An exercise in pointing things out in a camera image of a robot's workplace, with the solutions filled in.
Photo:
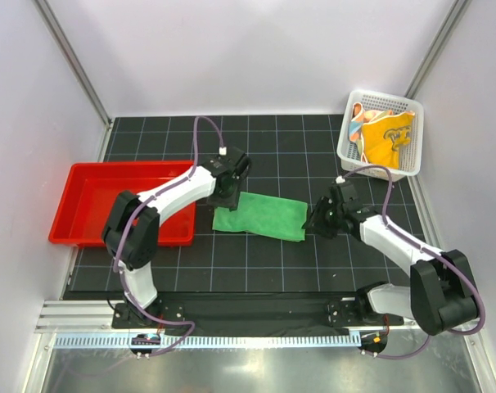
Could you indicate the slotted cable duct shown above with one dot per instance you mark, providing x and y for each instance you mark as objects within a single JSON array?
[{"x": 147, "y": 340}]

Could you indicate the yellow printed towel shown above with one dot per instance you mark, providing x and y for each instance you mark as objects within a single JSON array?
[{"x": 383, "y": 138}]

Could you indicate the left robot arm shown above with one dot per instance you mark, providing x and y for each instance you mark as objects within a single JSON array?
[{"x": 132, "y": 228}]

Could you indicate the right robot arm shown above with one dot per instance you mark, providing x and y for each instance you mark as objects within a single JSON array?
[{"x": 441, "y": 294}]

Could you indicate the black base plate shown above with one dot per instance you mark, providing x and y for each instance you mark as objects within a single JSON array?
[{"x": 270, "y": 314}]

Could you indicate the orange patterned towel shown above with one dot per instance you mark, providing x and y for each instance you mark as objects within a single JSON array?
[{"x": 359, "y": 118}]

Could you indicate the white perforated plastic basket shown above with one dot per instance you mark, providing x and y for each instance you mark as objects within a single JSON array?
[{"x": 410, "y": 155}]

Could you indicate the left corner aluminium post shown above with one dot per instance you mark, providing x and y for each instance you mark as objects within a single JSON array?
[{"x": 54, "y": 27}]

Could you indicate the aluminium frame rail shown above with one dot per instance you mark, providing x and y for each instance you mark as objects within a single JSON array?
[{"x": 122, "y": 315}]

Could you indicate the green microfiber towel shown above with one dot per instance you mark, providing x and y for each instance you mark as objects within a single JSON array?
[{"x": 266, "y": 216}]

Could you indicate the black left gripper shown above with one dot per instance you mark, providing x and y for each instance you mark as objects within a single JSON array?
[{"x": 232, "y": 202}]

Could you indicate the right corner aluminium post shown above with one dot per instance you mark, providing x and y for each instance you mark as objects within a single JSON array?
[{"x": 438, "y": 44}]

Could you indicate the red plastic tray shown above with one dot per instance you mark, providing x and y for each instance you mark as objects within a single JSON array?
[{"x": 90, "y": 191}]

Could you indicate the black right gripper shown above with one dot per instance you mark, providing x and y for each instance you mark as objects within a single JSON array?
[{"x": 315, "y": 223}]

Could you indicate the corner aluminium post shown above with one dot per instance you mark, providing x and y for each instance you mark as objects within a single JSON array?
[
  {"x": 54, "y": 27},
  {"x": 438, "y": 44}
]

